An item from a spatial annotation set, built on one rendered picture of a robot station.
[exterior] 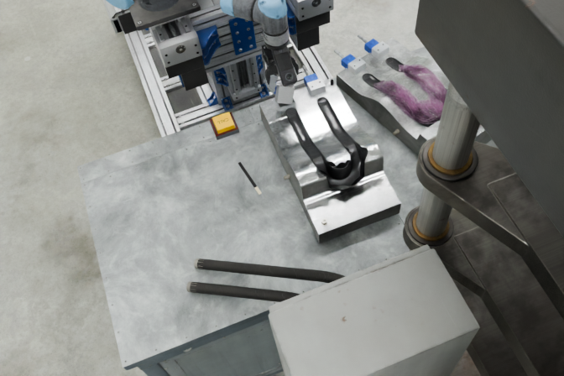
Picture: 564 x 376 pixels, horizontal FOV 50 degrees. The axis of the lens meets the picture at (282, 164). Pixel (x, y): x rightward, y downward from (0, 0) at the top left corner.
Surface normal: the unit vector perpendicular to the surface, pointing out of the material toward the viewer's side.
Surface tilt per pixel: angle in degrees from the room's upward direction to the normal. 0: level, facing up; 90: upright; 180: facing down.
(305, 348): 0
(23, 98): 0
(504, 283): 0
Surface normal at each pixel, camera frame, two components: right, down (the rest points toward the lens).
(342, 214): -0.07, -0.54
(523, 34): -0.93, 0.33
